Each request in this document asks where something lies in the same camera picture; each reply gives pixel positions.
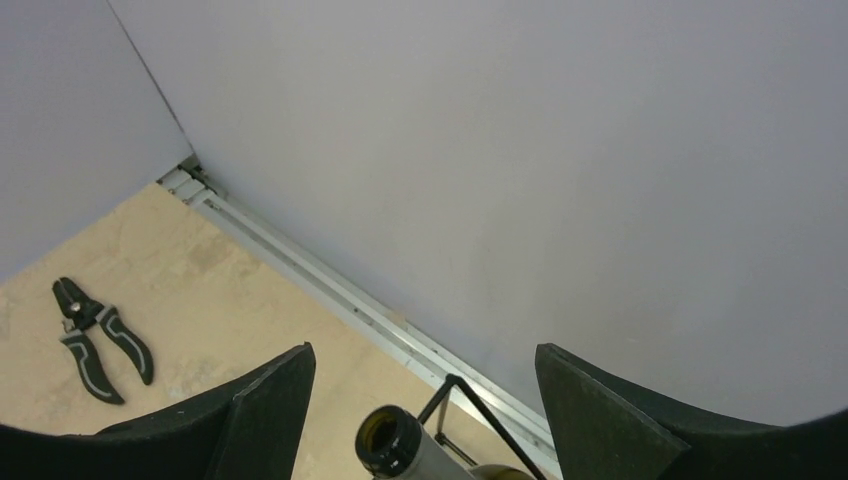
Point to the black wire wine rack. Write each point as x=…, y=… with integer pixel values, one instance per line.
x=441, y=398

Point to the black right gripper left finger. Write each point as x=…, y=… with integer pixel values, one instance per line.
x=247, y=428

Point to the aluminium frame rail right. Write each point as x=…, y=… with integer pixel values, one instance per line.
x=385, y=328

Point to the green wine bottle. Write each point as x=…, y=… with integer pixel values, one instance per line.
x=392, y=444

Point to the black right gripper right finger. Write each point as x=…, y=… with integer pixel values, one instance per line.
x=606, y=427

